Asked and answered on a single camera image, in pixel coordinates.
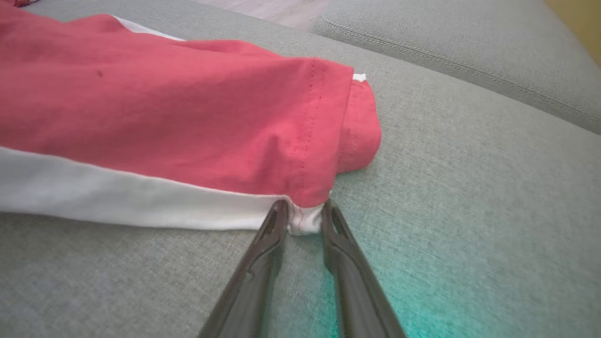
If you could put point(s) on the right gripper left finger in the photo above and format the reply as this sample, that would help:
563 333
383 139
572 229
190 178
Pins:
253 281

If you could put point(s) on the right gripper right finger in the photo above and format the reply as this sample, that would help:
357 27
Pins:
357 291

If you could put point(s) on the red white basketball jersey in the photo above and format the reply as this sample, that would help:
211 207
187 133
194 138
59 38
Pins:
164 108

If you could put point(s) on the grey sofa seat cushion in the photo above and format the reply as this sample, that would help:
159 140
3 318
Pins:
469 42

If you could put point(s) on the yellow sofa back cushion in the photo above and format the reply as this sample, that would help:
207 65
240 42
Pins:
580 23

